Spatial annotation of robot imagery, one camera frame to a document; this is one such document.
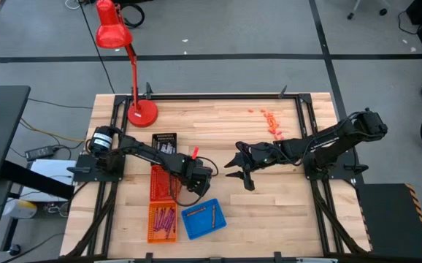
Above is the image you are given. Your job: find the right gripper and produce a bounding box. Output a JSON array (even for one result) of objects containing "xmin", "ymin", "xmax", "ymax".
[{"xmin": 223, "ymin": 141, "xmax": 282, "ymax": 180}]

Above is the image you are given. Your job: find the red plastic basket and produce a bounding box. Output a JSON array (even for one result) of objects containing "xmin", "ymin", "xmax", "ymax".
[{"xmin": 148, "ymin": 164, "xmax": 181, "ymax": 203}]

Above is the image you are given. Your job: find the black plastic basket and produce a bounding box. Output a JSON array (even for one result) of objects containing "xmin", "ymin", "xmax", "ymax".
[{"xmin": 150, "ymin": 132, "xmax": 178, "ymax": 156}]

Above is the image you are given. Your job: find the blue plastic basket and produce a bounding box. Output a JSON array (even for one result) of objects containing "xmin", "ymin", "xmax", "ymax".
[{"xmin": 180, "ymin": 198, "xmax": 228, "ymax": 241}]

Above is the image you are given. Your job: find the orange plastic basket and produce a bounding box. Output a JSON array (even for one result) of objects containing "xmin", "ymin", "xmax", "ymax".
[{"xmin": 147, "ymin": 202, "xmax": 178, "ymax": 244}]

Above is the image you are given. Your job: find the red desk lamp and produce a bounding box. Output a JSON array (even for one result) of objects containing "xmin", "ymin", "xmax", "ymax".
[{"xmin": 94, "ymin": 0, "xmax": 159, "ymax": 129}]

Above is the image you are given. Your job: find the white control box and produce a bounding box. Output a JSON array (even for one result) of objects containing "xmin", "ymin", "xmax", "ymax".
[{"xmin": 20, "ymin": 159, "xmax": 75, "ymax": 203}]

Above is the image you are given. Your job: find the black power adapter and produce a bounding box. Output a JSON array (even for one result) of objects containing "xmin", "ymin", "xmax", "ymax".
[{"xmin": 24, "ymin": 145, "xmax": 56, "ymax": 162}]

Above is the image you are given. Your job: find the white and yellow device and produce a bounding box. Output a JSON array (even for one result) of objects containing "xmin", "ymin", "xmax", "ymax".
[{"xmin": 2, "ymin": 199, "xmax": 38, "ymax": 220}]

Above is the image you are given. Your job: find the office chair base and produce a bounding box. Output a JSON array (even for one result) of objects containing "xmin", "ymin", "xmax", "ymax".
[{"xmin": 346, "ymin": 0, "xmax": 389, "ymax": 20}]

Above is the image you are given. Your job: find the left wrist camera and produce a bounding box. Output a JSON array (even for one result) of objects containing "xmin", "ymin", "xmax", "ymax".
[{"xmin": 187, "ymin": 179, "xmax": 212, "ymax": 197}]

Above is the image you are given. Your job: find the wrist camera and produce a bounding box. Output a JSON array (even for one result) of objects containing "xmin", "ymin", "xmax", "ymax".
[
  {"xmin": 187, "ymin": 179, "xmax": 212, "ymax": 197},
  {"xmin": 242, "ymin": 171, "xmax": 256, "ymax": 192}
]

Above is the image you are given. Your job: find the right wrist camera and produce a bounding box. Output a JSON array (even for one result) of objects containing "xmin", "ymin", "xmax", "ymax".
[{"xmin": 242, "ymin": 171, "xmax": 256, "ymax": 192}]

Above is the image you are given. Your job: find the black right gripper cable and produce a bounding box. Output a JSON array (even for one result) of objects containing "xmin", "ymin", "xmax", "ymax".
[{"xmin": 235, "ymin": 141, "xmax": 256, "ymax": 161}]

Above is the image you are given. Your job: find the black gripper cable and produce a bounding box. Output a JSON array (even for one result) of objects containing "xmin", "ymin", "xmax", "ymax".
[
  {"xmin": 235, "ymin": 141, "xmax": 256, "ymax": 161},
  {"xmin": 169, "ymin": 156, "xmax": 220, "ymax": 208}
]

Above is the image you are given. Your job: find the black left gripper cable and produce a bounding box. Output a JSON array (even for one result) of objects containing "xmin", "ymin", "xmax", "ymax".
[{"xmin": 169, "ymin": 156, "xmax": 220, "ymax": 208}]

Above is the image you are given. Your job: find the black lamp cable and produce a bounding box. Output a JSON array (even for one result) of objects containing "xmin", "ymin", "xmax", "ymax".
[{"xmin": 78, "ymin": 0, "xmax": 116, "ymax": 95}]

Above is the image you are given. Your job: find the black cable loop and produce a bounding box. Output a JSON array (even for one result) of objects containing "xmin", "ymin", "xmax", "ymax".
[{"xmin": 123, "ymin": 2, "xmax": 146, "ymax": 29}]

